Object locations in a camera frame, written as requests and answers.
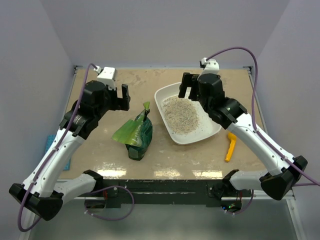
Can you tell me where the green litter bag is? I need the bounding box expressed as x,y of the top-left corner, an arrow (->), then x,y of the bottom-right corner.
112,101 -> 153,161

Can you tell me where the yellow plastic scoop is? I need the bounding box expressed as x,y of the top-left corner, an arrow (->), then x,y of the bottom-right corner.
225,132 -> 237,163

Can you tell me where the black bag clip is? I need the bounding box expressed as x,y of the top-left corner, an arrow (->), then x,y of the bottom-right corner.
143,109 -> 150,122

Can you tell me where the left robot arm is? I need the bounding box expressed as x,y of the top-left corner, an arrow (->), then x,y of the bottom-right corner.
9,80 -> 130,221

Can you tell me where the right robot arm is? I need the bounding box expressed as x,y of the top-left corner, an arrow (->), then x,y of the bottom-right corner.
178,72 -> 308,201

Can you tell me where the cat litter pile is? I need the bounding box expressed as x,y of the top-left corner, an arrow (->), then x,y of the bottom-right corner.
162,96 -> 199,135

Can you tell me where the white litter box tray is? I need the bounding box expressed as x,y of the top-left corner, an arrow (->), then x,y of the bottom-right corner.
154,82 -> 222,145

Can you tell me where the blue perforated block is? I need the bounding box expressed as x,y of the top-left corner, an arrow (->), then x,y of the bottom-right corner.
46,134 -> 72,172

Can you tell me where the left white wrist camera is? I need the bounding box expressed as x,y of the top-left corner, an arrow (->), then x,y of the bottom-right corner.
94,66 -> 117,91

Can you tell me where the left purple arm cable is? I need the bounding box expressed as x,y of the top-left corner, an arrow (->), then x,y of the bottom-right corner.
17,62 -> 99,233

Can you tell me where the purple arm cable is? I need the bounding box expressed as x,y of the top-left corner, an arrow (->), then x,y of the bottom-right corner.
204,46 -> 320,187
17,62 -> 99,233

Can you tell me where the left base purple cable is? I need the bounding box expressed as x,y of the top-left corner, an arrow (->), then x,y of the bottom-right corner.
84,185 -> 136,221

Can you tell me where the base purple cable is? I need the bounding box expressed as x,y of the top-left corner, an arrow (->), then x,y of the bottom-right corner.
84,185 -> 136,221
224,189 -> 255,216

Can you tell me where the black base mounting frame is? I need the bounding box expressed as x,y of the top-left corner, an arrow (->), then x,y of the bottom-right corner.
83,179 -> 251,208

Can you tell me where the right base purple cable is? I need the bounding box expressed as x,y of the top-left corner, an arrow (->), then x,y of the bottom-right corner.
224,189 -> 255,216

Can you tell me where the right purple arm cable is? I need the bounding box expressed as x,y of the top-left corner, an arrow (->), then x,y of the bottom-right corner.
204,46 -> 320,187

